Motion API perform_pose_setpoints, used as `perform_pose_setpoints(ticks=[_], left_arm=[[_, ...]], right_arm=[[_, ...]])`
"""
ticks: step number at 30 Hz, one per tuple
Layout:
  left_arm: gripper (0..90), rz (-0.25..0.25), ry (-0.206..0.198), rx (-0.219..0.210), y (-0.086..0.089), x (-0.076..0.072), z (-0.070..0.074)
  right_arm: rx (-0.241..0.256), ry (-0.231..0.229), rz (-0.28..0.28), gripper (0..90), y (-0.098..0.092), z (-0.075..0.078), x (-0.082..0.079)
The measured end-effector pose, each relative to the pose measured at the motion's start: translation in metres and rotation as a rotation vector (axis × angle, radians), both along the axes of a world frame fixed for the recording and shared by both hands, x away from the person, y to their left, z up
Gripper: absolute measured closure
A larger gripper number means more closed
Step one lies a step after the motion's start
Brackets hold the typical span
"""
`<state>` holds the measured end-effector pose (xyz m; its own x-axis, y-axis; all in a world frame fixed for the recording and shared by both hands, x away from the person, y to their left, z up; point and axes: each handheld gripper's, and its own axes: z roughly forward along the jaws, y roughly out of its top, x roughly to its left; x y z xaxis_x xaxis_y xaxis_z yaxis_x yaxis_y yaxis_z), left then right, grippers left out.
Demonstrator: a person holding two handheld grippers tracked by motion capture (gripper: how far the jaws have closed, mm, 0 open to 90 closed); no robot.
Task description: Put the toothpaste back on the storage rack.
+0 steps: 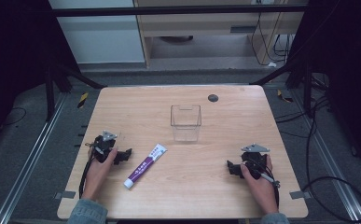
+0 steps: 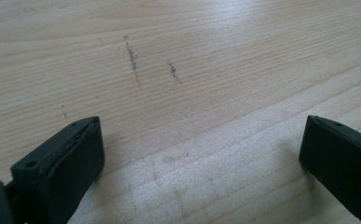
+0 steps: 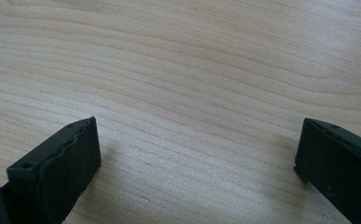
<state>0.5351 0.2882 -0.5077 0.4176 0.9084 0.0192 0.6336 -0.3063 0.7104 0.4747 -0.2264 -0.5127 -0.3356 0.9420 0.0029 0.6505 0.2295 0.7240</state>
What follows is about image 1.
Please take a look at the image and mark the grey tape piece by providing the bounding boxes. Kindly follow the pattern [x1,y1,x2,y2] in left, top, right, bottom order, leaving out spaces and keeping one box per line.
[289,190,312,201]
[54,190,76,201]

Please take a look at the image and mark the person's right hand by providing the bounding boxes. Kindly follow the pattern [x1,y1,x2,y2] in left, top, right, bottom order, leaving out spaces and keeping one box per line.
[240,155,279,216]

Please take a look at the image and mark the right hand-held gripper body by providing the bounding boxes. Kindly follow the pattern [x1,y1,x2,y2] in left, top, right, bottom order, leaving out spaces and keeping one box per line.
[240,143,271,180]

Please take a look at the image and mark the black horizontal frame bar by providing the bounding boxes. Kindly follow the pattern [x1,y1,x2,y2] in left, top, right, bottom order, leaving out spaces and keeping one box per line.
[50,5,308,18]

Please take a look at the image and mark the thin black floor cable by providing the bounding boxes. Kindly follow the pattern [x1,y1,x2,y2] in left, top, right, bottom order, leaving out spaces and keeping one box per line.
[0,106,28,131]

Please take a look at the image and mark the metal floor rail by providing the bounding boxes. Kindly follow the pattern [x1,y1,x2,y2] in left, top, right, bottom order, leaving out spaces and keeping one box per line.
[289,90,361,223]
[0,92,69,224]

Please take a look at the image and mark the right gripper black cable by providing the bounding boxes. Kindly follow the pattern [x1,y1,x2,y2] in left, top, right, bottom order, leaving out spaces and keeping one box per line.
[259,172,281,208]

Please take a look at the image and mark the yellow and black tape strip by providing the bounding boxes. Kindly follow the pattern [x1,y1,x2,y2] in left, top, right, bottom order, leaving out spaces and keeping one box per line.
[76,91,90,109]
[276,89,294,104]

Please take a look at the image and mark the hanging black cables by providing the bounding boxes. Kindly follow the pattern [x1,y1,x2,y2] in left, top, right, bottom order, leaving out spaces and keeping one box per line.
[250,11,296,67]

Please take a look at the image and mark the black cable looped on floor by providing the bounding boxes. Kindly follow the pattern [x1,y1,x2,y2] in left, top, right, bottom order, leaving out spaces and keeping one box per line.
[274,92,361,224]

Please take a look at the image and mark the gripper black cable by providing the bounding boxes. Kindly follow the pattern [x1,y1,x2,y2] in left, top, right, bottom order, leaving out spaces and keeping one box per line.
[259,172,281,208]
[78,154,96,200]

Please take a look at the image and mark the person's left hand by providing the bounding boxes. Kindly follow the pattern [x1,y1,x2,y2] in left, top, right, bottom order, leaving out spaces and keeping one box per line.
[81,147,119,201]

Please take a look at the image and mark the white cabinet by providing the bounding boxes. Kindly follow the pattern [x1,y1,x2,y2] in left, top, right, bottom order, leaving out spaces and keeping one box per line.
[48,0,146,64]

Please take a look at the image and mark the black metal stand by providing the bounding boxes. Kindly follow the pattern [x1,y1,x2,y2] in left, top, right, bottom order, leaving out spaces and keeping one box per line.
[249,52,316,119]
[43,59,107,123]

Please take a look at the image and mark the dark curtain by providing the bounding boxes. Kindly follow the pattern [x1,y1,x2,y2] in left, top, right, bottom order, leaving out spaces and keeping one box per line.
[286,0,361,172]
[0,0,81,150]

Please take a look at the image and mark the clear plastic container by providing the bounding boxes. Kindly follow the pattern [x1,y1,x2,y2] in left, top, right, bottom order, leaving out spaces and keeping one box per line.
[170,104,202,144]

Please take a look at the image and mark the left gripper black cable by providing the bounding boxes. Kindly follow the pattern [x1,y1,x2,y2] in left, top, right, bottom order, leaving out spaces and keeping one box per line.
[78,154,96,200]

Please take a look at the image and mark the light wooden desk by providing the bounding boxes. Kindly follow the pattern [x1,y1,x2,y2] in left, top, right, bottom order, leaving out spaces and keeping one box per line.
[132,0,308,69]

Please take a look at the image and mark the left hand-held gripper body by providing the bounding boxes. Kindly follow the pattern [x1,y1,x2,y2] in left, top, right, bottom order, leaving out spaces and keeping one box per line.
[91,130,118,163]

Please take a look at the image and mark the purple and white toothpaste tube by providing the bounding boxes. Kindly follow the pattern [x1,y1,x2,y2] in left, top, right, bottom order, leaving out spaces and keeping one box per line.
[123,143,169,190]

